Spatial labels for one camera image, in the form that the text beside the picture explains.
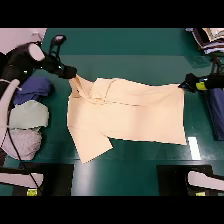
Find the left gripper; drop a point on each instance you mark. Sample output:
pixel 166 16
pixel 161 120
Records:
pixel 67 72

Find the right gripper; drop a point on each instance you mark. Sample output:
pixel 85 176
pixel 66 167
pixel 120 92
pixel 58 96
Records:
pixel 190 83

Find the peach T-shirt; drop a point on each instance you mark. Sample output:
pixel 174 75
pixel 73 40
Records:
pixel 133 110

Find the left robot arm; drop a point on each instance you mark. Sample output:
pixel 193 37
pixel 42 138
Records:
pixel 16 63

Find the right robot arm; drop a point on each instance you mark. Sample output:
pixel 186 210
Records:
pixel 215 81

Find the dark blue garment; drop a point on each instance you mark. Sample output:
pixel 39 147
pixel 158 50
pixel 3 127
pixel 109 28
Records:
pixel 217 113

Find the heap of clothes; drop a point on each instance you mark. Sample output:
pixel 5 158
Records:
pixel 210 39

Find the pale green garment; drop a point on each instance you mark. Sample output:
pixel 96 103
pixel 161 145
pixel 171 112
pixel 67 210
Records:
pixel 28 115

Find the grey garment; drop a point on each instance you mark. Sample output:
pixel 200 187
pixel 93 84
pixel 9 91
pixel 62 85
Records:
pixel 21 143

